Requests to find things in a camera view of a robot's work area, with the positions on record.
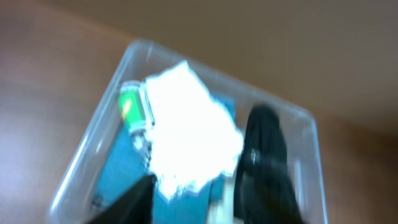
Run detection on white graphic t-shirt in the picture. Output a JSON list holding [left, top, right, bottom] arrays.
[[117, 60, 245, 202]]

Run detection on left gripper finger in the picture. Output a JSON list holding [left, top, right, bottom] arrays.
[[88, 174, 155, 224]]

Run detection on blue denim jeans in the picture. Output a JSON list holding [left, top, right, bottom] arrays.
[[93, 96, 234, 223]]

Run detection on black knit garment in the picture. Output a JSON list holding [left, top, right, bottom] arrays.
[[233, 105, 305, 224]]

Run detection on cream cloth garment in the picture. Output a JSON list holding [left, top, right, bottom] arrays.
[[206, 179, 235, 224]]

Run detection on clear plastic storage bin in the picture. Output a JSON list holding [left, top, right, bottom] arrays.
[[47, 40, 328, 223]]

